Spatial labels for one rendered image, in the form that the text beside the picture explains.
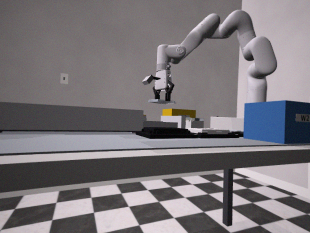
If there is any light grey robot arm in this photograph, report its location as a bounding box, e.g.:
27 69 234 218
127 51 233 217
156 10 277 103

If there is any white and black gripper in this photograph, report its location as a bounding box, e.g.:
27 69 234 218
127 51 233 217
152 69 175 101

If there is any blue open-top bin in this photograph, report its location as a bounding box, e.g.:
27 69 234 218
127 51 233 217
243 100 310 144

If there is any yellow open-top box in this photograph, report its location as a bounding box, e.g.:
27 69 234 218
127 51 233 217
162 108 196 118

